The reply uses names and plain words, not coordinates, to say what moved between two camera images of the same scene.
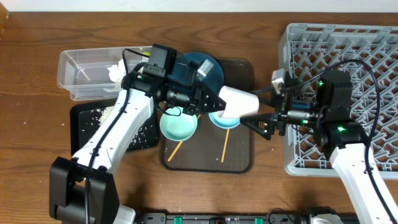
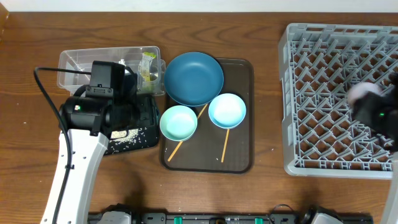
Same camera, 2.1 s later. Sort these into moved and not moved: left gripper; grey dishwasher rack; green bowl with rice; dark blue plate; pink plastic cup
Moved: pink plastic cup; left gripper
Not moved: green bowl with rice; dark blue plate; grey dishwasher rack
